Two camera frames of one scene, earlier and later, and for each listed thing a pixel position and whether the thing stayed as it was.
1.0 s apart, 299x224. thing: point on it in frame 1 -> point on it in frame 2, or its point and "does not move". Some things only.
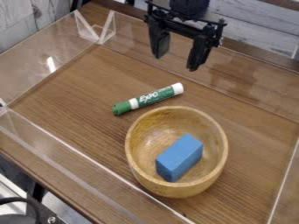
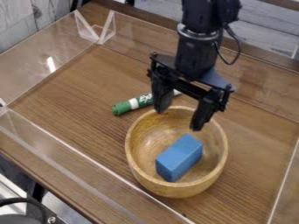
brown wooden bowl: x=153 y=132 does not move
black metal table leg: x=37 y=192 does not move
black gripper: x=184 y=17 -> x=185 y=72
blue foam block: x=181 y=158 does not move
